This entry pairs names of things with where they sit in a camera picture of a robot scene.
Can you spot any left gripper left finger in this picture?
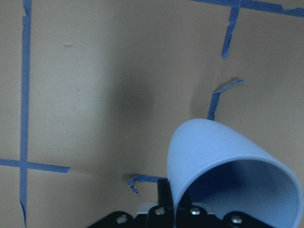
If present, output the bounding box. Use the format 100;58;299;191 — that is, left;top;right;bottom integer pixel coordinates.
145;179;174;228

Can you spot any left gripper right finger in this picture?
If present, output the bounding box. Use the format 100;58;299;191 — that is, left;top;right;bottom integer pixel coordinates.
175;193;215;228

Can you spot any light blue cup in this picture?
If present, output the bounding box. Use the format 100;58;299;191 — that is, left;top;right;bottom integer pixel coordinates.
167;119;304;228

